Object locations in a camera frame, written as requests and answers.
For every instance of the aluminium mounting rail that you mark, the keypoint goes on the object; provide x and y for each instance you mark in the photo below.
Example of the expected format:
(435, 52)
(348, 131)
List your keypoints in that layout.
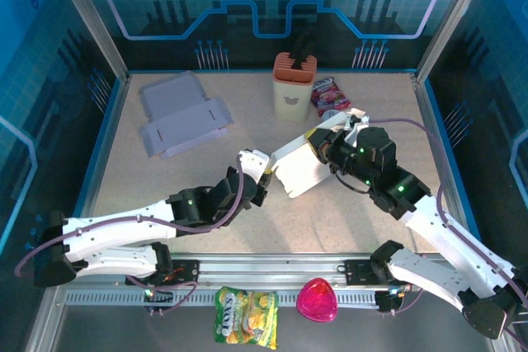
(268, 271)

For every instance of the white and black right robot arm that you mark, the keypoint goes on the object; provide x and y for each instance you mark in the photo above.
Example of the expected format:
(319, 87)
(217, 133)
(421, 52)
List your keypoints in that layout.
(437, 224)

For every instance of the aluminium right frame post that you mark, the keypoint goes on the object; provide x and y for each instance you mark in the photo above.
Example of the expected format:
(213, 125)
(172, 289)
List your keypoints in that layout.
(453, 18)

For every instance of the black left controller board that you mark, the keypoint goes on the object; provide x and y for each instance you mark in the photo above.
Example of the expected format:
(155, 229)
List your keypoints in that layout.
(158, 300)

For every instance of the pink plastic heart box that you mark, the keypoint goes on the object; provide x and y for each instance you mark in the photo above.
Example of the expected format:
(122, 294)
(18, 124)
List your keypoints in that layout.
(317, 300)

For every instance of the red snack packet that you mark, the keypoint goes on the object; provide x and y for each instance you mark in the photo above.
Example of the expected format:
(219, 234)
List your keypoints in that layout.
(328, 96)

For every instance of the beige knife block orange top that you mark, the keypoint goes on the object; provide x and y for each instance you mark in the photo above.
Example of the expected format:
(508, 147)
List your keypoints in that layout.
(290, 100)

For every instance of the aluminium left frame post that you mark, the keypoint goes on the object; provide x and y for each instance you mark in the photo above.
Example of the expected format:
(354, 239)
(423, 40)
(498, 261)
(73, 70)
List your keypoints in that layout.
(88, 18)

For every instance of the lavender white paper box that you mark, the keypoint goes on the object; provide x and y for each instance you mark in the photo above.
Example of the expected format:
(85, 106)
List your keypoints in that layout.
(181, 117)

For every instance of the yellow candy bag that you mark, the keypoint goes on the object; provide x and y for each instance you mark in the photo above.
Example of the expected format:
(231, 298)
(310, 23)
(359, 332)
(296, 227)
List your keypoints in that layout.
(247, 317)

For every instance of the aluminium frame post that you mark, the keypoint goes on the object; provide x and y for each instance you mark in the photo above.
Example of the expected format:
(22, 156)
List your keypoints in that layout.
(453, 18)
(88, 18)

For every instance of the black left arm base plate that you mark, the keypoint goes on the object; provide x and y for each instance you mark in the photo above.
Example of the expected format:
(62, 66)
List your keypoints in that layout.
(189, 271)

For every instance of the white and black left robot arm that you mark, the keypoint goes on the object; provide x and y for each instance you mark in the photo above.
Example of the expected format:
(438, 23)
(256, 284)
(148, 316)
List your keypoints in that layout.
(115, 228)

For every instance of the black right controller board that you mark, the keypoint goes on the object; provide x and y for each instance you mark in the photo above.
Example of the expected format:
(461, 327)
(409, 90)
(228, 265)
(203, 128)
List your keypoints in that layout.
(385, 300)

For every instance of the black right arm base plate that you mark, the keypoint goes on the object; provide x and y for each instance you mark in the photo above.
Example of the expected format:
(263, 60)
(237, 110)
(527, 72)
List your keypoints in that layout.
(356, 273)

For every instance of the black controller board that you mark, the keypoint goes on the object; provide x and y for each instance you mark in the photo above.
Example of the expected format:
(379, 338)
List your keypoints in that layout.
(158, 300)
(385, 300)

